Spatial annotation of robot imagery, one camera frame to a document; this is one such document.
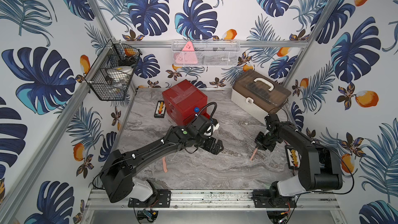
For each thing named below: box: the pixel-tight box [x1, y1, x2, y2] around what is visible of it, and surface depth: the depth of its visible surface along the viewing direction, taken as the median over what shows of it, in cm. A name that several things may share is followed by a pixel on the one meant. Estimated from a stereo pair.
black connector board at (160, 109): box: [153, 100, 166, 119], surface depth 109 cm
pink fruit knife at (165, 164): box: [162, 156, 168, 173], surface depth 87 cm
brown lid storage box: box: [231, 69, 292, 124], surface depth 97 cm
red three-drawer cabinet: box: [161, 79, 211, 126], surface depth 90 cm
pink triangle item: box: [174, 40, 198, 65], surface depth 92 cm
